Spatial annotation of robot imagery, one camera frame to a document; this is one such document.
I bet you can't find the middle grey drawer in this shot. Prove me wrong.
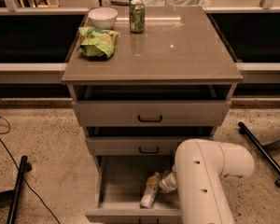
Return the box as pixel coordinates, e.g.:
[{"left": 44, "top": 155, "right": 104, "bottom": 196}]
[{"left": 86, "top": 126, "right": 215, "bottom": 156}]

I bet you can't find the black stand leg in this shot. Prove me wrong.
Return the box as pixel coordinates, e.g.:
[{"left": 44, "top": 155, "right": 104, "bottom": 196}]
[
  {"left": 238, "top": 121, "right": 280, "bottom": 188},
  {"left": 0, "top": 156, "right": 32, "bottom": 224}
]

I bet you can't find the black middle drawer handle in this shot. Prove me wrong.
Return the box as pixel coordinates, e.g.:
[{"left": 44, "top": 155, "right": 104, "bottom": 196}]
[{"left": 138, "top": 147, "right": 160, "bottom": 155}]

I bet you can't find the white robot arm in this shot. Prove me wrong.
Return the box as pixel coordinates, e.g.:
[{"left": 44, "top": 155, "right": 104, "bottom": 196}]
[{"left": 140, "top": 139, "right": 254, "bottom": 224}]

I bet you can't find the black drawer handle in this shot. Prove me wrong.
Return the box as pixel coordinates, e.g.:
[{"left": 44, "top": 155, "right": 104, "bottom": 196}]
[
  {"left": 137, "top": 115, "right": 162, "bottom": 123},
  {"left": 138, "top": 147, "right": 160, "bottom": 155}
]

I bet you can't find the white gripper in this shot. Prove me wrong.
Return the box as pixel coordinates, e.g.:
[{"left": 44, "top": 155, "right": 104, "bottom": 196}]
[{"left": 147, "top": 171, "right": 177, "bottom": 193}]

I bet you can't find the black top drawer handle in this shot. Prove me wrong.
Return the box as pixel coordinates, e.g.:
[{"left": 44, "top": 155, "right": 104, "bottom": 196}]
[{"left": 137, "top": 115, "right": 162, "bottom": 123}]

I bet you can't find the black floor cable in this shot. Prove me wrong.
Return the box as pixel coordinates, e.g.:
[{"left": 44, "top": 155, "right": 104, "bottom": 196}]
[{"left": 0, "top": 110, "right": 62, "bottom": 224}]

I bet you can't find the clear plastic water bottle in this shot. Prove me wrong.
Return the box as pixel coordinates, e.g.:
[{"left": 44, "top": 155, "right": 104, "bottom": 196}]
[{"left": 140, "top": 186, "right": 159, "bottom": 209}]

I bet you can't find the black stand leg right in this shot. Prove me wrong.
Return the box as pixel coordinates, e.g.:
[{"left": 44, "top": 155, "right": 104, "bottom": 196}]
[{"left": 238, "top": 121, "right": 280, "bottom": 188}]

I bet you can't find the top grey drawer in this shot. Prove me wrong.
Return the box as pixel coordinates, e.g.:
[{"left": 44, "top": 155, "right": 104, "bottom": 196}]
[{"left": 73, "top": 85, "right": 231, "bottom": 127}]

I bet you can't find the grey drawer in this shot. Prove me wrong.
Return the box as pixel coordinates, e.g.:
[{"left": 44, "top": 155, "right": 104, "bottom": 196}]
[
  {"left": 86, "top": 126, "right": 215, "bottom": 156},
  {"left": 86, "top": 155, "right": 182, "bottom": 224},
  {"left": 73, "top": 85, "right": 231, "bottom": 127}
]

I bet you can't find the black stand leg left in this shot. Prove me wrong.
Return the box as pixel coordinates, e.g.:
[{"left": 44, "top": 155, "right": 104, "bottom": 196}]
[{"left": 0, "top": 156, "right": 32, "bottom": 224}]

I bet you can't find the bottom grey drawer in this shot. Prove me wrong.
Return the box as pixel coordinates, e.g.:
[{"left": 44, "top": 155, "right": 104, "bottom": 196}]
[{"left": 86, "top": 155, "right": 182, "bottom": 224}]

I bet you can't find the green chip bag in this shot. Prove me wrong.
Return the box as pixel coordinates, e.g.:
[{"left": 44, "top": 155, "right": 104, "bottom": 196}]
[{"left": 78, "top": 26, "right": 119, "bottom": 58}]

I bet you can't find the grey drawer cabinet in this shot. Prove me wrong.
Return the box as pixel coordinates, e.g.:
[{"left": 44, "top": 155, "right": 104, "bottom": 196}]
[{"left": 61, "top": 5, "right": 244, "bottom": 161}]

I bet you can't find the green soda can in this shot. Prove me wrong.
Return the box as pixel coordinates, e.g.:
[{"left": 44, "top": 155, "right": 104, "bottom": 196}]
[{"left": 129, "top": 0, "right": 145, "bottom": 33}]

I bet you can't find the white bowl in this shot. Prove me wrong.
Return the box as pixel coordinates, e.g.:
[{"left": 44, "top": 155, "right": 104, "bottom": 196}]
[{"left": 88, "top": 7, "right": 118, "bottom": 29}]

